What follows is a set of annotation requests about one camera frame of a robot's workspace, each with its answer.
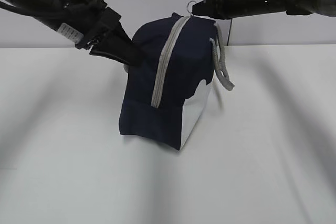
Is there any navy blue lunch bag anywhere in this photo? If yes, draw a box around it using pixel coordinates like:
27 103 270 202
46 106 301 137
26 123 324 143
119 13 234 151

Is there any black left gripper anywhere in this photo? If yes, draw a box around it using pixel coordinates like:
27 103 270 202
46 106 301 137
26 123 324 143
65 0 144 66

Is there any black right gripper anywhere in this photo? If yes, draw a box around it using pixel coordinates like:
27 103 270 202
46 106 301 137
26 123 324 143
192 0 287 19

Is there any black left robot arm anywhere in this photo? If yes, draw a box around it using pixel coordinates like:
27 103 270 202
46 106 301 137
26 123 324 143
1 0 144 66

